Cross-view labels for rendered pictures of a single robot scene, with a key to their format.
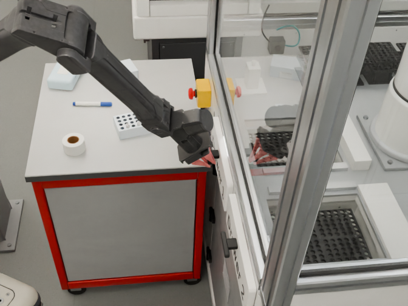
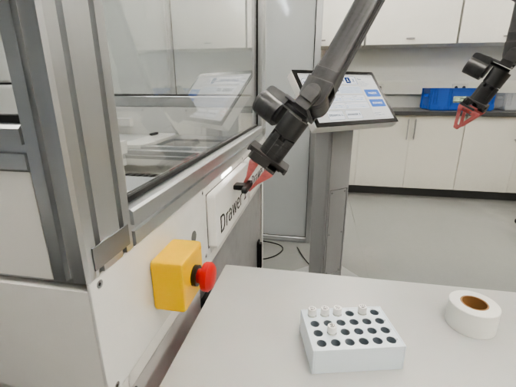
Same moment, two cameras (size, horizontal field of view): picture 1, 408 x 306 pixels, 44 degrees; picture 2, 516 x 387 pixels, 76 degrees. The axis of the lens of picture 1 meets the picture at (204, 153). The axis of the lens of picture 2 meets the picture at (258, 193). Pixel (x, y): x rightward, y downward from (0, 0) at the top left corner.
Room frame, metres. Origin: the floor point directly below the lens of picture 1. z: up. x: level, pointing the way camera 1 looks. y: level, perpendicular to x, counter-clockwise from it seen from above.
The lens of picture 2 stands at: (1.72, 0.25, 1.12)
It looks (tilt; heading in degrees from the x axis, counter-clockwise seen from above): 18 degrees down; 199
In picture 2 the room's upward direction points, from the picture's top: straight up
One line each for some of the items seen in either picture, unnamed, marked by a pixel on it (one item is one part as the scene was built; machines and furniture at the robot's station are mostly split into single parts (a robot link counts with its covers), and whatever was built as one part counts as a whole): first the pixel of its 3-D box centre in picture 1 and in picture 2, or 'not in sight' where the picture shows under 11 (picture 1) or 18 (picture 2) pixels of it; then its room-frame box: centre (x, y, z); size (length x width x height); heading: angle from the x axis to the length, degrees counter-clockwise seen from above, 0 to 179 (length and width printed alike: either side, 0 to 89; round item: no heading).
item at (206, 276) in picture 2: (192, 93); (203, 276); (1.38, 0.05, 0.88); 0.04 x 0.03 x 0.04; 9
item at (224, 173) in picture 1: (221, 161); (231, 199); (1.06, -0.05, 0.87); 0.29 x 0.02 x 0.11; 9
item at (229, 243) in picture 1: (229, 244); not in sight; (0.74, -0.07, 0.91); 0.07 x 0.04 x 0.01; 9
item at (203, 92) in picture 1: (202, 93); (180, 273); (1.38, 0.02, 0.88); 0.07 x 0.05 x 0.07; 9
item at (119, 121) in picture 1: (133, 124); (348, 337); (1.32, 0.24, 0.78); 0.12 x 0.08 x 0.04; 113
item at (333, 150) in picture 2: not in sight; (335, 208); (0.04, 0.09, 0.51); 0.50 x 0.45 x 1.02; 49
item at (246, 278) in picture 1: (239, 251); (256, 167); (0.75, -0.10, 0.87); 0.29 x 0.02 x 0.11; 9
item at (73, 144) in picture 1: (73, 144); (471, 313); (1.20, 0.42, 0.78); 0.07 x 0.07 x 0.04
